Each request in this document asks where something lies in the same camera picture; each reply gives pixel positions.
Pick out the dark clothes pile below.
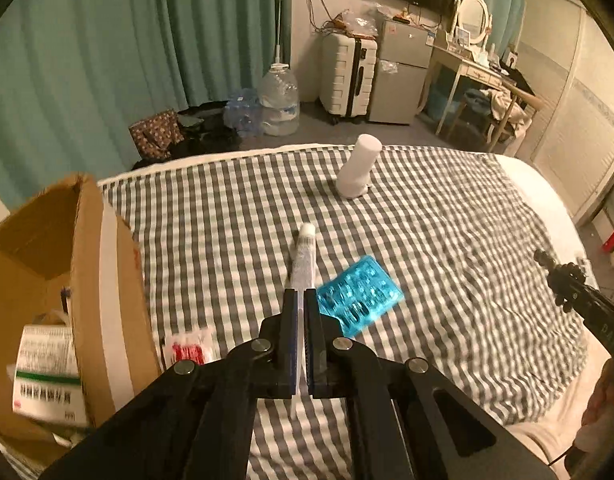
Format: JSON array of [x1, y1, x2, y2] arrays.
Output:
[[131, 102, 244, 171]]

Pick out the red and white small packet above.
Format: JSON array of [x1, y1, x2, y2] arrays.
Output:
[[164, 326, 214, 367]]

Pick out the wooden chair with clothes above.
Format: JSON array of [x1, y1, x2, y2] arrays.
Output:
[[466, 79, 548, 155]]

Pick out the white louvered wardrobe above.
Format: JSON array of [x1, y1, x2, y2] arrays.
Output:
[[517, 0, 614, 228]]

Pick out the grey mini fridge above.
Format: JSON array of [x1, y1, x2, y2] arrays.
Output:
[[367, 16, 433, 126]]

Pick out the wall cables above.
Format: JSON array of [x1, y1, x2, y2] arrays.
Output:
[[306, 0, 339, 34]]

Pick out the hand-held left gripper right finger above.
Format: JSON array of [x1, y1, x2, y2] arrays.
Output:
[[303, 287, 558, 480]]

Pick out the grey tube with white cap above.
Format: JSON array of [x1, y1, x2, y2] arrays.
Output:
[[285, 223, 318, 417]]

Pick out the pack of water bottles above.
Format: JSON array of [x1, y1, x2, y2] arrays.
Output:
[[222, 87, 264, 137]]

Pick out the large clear water jug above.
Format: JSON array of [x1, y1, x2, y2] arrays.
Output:
[[259, 62, 302, 137]]

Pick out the brown cardboard box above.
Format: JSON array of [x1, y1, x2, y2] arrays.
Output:
[[0, 172, 163, 467]]

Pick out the oval white mirror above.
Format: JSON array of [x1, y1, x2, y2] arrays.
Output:
[[454, 0, 490, 47]]

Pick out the green and white carton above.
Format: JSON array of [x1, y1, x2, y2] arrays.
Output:
[[12, 324, 91, 429]]

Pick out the white suitcase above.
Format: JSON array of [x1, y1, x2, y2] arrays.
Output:
[[319, 32, 379, 126]]

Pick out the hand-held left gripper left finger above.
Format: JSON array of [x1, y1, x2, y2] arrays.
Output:
[[37, 287, 301, 480]]

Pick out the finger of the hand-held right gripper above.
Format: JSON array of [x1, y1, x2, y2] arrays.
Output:
[[534, 247, 588, 312]]

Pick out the white cylindrical bottle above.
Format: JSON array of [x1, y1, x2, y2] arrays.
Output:
[[335, 133, 383, 199]]

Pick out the white dressing table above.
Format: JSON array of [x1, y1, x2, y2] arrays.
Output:
[[419, 40, 514, 137]]

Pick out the white thin pole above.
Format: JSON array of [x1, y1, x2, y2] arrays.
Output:
[[274, 0, 284, 66]]

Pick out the blue blister pack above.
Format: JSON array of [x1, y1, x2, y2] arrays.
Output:
[[314, 255, 406, 339]]

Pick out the brown patterned bag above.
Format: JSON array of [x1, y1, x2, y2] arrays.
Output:
[[128, 109, 186, 164]]

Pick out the person's right hand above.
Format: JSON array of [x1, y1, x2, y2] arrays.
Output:
[[581, 359, 614, 454]]

